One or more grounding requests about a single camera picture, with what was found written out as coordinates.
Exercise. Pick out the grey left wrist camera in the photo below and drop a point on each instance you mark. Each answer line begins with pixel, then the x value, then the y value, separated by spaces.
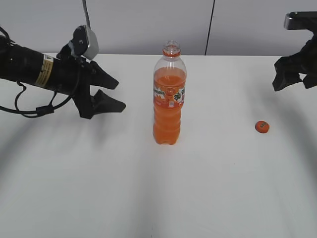
pixel 84 43

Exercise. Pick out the orange bottle cap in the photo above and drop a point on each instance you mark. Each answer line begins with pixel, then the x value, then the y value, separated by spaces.
pixel 262 126

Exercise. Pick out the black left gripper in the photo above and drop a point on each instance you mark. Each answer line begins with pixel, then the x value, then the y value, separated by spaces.
pixel 72 76

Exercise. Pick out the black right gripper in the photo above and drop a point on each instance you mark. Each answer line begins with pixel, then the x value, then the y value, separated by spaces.
pixel 287 70

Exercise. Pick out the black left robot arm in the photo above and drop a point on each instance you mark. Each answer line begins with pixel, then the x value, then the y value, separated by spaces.
pixel 25 66

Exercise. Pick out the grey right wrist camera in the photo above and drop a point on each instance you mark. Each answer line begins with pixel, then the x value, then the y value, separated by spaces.
pixel 304 20

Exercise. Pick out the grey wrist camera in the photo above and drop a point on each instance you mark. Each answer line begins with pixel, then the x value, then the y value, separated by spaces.
pixel 84 43
pixel 304 20

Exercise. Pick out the orange Mirinda soda bottle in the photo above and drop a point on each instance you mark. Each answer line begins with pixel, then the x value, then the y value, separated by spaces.
pixel 169 80

